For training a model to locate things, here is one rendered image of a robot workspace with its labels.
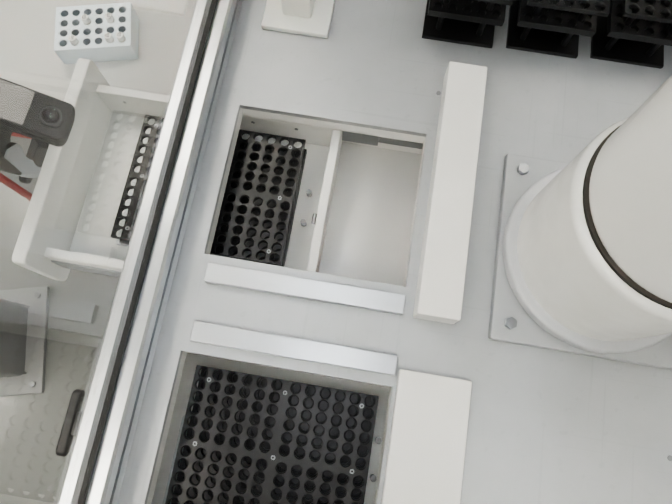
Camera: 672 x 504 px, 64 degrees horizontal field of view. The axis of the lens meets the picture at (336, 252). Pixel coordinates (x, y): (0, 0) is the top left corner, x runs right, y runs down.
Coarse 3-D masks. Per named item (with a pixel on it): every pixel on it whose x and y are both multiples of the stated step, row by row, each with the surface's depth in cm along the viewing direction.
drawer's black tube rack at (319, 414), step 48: (240, 384) 65; (288, 384) 65; (192, 432) 66; (240, 432) 66; (288, 432) 63; (336, 432) 67; (192, 480) 65; (240, 480) 62; (288, 480) 62; (336, 480) 62
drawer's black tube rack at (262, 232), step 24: (240, 144) 73; (264, 144) 73; (288, 144) 73; (240, 168) 72; (264, 168) 75; (288, 168) 72; (240, 192) 71; (264, 192) 71; (288, 192) 75; (240, 216) 71; (264, 216) 70; (288, 216) 70; (216, 240) 69; (240, 240) 69; (264, 240) 69; (288, 240) 72
